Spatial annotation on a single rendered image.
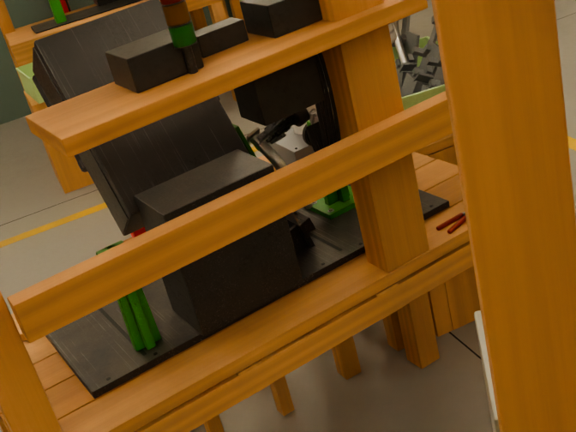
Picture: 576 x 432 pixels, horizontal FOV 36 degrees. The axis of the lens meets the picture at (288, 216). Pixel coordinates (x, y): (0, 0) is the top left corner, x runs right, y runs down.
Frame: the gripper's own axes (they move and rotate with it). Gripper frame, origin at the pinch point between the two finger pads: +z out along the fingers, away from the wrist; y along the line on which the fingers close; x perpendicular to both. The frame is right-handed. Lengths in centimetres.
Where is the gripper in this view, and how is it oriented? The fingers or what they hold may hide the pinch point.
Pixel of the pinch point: (261, 141)
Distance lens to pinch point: 232.6
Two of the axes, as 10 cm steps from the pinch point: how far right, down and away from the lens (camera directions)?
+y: 0.4, -3.5, -9.4
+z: -7.3, 6.3, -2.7
